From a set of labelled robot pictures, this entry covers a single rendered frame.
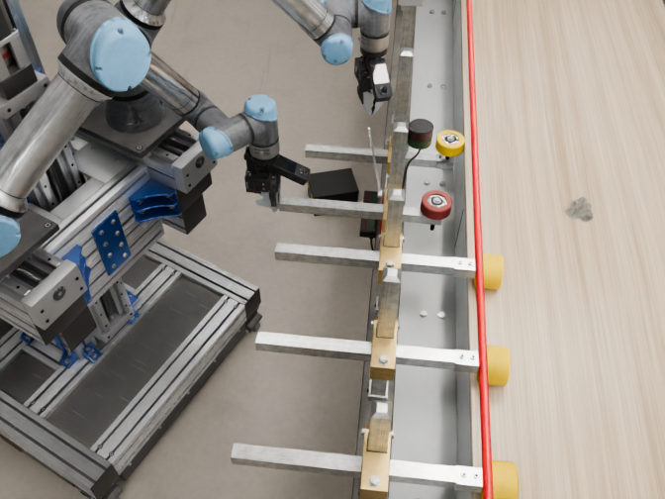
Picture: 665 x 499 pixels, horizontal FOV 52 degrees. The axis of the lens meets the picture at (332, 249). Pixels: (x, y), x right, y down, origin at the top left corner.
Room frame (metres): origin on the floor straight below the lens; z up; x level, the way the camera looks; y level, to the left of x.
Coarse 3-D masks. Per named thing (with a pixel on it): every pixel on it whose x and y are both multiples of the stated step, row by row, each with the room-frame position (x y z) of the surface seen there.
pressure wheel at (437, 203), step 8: (432, 192) 1.27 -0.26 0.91; (440, 192) 1.27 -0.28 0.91; (424, 200) 1.24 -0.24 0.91; (432, 200) 1.25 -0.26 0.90; (440, 200) 1.24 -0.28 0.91; (448, 200) 1.24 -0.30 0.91; (424, 208) 1.22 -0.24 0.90; (432, 208) 1.21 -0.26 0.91; (440, 208) 1.21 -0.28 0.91; (448, 208) 1.22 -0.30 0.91; (432, 216) 1.20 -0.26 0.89; (440, 216) 1.20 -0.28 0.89
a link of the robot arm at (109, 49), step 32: (96, 0) 1.15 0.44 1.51; (64, 32) 1.10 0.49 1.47; (96, 32) 1.05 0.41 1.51; (128, 32) 1.06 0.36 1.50; (64, 64) 1.02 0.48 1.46; (96, 64) 1.01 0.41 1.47; (128, 64) 1.04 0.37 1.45; (64, 96) 1.00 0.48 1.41; (96, 96) 1.01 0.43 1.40; (32, 128) 0.96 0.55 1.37; (64, 128) 0.97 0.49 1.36; (0, 160) 0.93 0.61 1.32; (32, 160) 0.93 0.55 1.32; (0, 192) 0.89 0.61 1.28; (0, 224) 0.84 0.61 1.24; (0, 256) 0.83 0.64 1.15
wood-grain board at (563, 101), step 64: (512, 0) 2.25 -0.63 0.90; (576, 0) 2.25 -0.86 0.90; (640, 0) 2.26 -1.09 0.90; (512, 64) 1.86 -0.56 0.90; (576, 64) 1.86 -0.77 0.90; (640, 64) 1.87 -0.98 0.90; (512, 128) 1.54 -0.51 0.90; (576, 128) 1.55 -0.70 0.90; (640, 128) 1.55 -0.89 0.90; (512, 192) 1.28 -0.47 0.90; (576, 192) 1.28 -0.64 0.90; (640, 192) 1.29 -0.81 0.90; (512, 256) 1.06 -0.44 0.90; (576, 256) 1.06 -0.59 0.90; (640, 256) 1.06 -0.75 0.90; (512, 320) 0.87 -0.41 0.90; (576, 320) 0.88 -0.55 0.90; (640, 320) 0.88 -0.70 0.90; (512, 384) 0.71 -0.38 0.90; (576, 384) 0.71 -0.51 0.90; (640, 384) 0.72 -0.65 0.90; (512, 448) 0.57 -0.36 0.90; (576, 448) 0.57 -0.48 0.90; (640, 448) 0.58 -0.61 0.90
